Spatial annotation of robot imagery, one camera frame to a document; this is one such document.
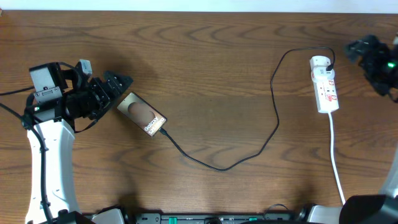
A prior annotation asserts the black USB charging cable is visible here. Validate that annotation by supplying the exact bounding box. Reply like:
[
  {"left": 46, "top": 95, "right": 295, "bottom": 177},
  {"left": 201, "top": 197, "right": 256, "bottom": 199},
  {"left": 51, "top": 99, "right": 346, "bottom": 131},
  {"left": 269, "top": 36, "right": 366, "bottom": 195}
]
[{"left": 159, "top": 46, "right": 336, "bottom": 172}]

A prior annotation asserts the white power strip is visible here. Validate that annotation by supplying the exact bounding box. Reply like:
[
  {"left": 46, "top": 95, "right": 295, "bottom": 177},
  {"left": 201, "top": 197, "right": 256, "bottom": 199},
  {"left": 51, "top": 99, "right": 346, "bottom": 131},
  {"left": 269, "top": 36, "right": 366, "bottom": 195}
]
[{"left": 311, "top": 67, "right": 339, "bottom": 114}]

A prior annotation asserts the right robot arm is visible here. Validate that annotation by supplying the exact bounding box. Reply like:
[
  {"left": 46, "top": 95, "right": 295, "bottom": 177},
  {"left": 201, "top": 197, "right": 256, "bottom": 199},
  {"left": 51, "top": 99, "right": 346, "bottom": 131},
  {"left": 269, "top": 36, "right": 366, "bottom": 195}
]
[{"left": 301, "top": 35, "right": 397, "bottom": 223}]

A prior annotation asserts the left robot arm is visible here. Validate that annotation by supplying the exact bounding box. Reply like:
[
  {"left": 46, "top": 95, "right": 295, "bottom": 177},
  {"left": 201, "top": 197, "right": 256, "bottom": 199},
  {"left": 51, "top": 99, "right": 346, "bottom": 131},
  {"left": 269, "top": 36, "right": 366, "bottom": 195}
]
[{"left": 22, "top": 59, "right": 133, "bottom": 223}]

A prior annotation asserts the white USB charger plug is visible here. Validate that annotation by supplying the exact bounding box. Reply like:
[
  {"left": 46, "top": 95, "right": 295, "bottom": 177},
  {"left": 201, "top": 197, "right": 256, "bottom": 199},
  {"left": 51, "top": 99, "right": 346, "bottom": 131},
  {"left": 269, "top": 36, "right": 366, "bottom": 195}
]
[{"left": 310, "top": 55, "right": 333, "bottom": 71}]

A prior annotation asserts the black left camera cable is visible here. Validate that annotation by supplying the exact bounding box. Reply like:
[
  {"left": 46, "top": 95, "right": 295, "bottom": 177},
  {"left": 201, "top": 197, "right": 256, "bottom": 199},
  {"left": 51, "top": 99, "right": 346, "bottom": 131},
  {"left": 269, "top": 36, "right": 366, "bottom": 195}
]
[{"left": 0, "top": 86, "right": 53, "bottom": 224}]

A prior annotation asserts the white power strip cord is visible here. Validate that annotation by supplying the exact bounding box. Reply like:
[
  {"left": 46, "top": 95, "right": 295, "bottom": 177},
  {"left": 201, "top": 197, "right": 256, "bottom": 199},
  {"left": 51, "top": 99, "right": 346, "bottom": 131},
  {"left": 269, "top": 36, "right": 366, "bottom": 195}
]
[{"left": 327, "top": 112, "right": 346, "bottom": 206}]

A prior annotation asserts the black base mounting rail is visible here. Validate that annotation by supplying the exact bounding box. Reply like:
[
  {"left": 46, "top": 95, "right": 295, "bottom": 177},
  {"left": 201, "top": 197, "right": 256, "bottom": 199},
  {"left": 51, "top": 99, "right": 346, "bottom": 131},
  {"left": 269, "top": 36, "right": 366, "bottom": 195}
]
[{"left": 83, "top": 207, "right": 307, "bottom": 224}]

